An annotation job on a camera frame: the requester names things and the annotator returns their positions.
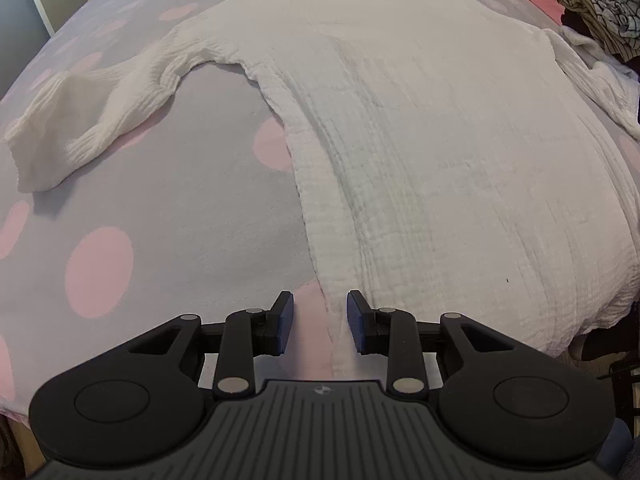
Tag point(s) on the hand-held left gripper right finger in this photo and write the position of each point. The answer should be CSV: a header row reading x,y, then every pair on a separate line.
x,y
356,325

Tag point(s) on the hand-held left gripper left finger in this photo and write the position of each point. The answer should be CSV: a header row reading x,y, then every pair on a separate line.
x,y
285,325

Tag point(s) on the white crinkle long-sleeve top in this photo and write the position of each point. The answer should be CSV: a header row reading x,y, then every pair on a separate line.
x,y
425,160

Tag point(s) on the grey pink-dotted bedsheet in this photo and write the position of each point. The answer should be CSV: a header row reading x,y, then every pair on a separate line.
x,y
175,210

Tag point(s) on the white folded towel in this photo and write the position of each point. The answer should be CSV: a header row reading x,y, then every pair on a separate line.
x,y
617,80

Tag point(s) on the beige striped folded garment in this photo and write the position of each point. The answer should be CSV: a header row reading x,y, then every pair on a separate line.
x,y
580,10

